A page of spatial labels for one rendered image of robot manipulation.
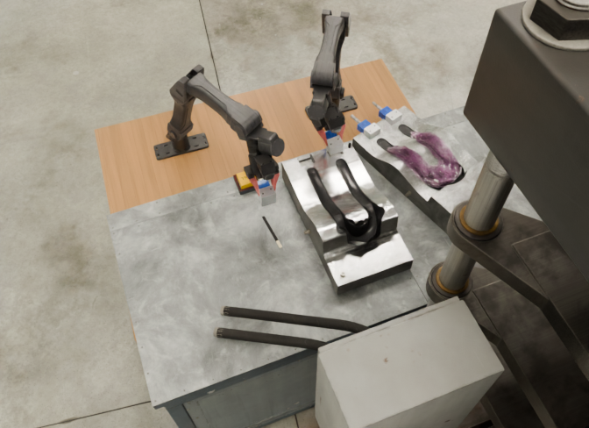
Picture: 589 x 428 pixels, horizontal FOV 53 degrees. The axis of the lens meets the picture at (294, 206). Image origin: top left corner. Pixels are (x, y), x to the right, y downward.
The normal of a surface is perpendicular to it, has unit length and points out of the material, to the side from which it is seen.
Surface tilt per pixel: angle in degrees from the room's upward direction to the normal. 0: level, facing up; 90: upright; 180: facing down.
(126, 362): 0
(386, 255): 0
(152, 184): 0
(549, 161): 90
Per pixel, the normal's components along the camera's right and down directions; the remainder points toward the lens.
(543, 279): -0.01, -0.56
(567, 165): -0.93, 0.30
